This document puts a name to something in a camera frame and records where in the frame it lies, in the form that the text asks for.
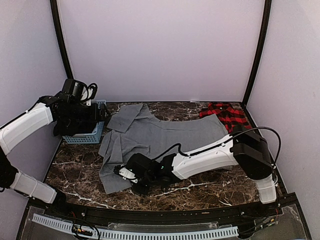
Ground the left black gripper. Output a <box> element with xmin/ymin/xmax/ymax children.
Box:
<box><xmin>63</xmin><ymin>100</ymin><xmax>111</xmax><ymax>123</ymax></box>

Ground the light blue plastic basket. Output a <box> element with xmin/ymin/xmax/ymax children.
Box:
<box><xmin>61</xmin><ymin>99</ymin><xmax>108</xmax><ymax>145</ymax></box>

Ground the grey long sleeve shirt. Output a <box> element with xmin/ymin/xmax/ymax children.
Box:
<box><xmin>98</xmin><ymin>103</ymin><xmax>228</xmax><ymax>194</ymax></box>

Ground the red black plaid shirt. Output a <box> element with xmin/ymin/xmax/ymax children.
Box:
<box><xmin>199</xmin><ymin>102</ymin><xmax>252</xmax><ymax>133</ymax></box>

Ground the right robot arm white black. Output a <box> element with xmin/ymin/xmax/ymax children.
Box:
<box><xmin>126</xmin><ymin>126</ymin><xmax>277</xmax><ymax>217</ymax></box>

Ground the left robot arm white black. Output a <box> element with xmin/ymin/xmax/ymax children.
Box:
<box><xmin>0</xmin><ymin>94</ymin><xmax>110</xmax><ymax>218</ymax></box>

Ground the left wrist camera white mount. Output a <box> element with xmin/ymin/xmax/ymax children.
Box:
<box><xmin>61</xmin><ymin>78</ymin><xmax>98</xmax><ymax>107</ymax></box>

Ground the black curved front rail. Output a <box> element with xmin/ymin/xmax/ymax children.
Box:
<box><xmin>38</xmin><ymin>202</ymin><xmax>277</xmax><ymax>226</ymax></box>

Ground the white slotted cable duct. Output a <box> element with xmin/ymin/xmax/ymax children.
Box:
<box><xmin>31</xmin><ymin>213</ymin><xmax>239</xmax><ymax>240</ymax></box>

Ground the black left corner post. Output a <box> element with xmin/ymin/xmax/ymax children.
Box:
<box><xmin>49</xmin><ymin>0</ymin><xmax>74</xmax><ymax>79</ymax></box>

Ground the black corner post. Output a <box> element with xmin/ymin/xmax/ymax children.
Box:
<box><xmin>49</xmin><ymin>0</ymin><xmax>74</xmax><ymax>79</ymax></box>
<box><xmin>241</xmin><ymin>0</ymin><xmax>272</xmax><ymax>108</ymax></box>

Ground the black right corner post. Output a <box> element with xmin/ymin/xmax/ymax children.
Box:
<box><xmin>241</xmin><ymin>0</ymin><xmax>272</xmax><ymax>108</ymax></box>

